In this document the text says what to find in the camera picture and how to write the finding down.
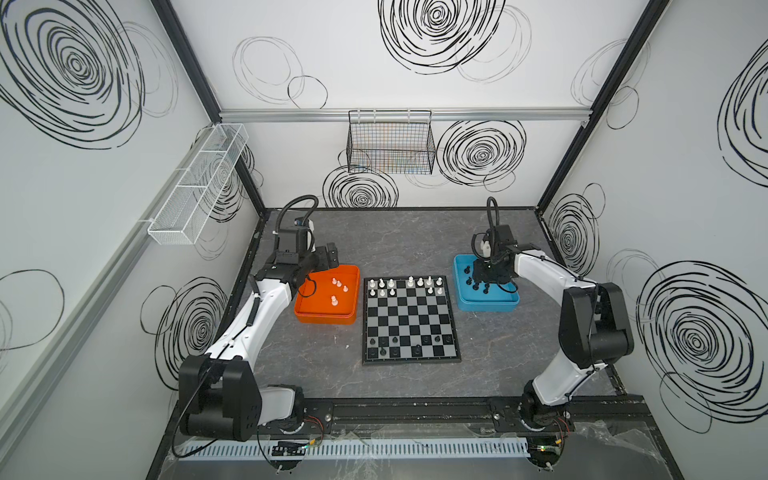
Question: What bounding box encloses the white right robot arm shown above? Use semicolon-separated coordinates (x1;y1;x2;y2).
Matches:
472;225;634;430

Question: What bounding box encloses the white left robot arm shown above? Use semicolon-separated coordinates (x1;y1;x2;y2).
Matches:
178;220;338;441

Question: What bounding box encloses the blue plastic tray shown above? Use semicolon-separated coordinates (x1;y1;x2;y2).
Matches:
453;254;520;312

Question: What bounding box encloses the orange plastic tray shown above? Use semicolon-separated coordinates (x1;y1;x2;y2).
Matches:
294;265;360;325

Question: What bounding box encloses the black and white chessboard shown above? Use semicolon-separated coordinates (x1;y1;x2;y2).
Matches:
362;276;461;365

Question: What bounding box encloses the white mesh shelf basket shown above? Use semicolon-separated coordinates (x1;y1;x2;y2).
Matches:
148;123;249;246

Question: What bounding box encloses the black wire basket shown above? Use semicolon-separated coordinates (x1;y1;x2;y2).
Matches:
345;120;437;175

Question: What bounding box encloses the aluminium wall rail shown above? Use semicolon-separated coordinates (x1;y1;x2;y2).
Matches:
220;107;592;123

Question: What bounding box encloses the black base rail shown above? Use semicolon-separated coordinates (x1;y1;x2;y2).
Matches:
170;394;652;436

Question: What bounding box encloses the white slotted cable duct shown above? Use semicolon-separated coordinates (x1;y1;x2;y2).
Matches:
179;438;530;461

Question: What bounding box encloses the black vertical frame post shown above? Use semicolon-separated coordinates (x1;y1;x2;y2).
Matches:
151;0;269;219

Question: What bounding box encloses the black right frame post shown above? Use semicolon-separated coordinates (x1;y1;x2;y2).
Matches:
536;0;671;213

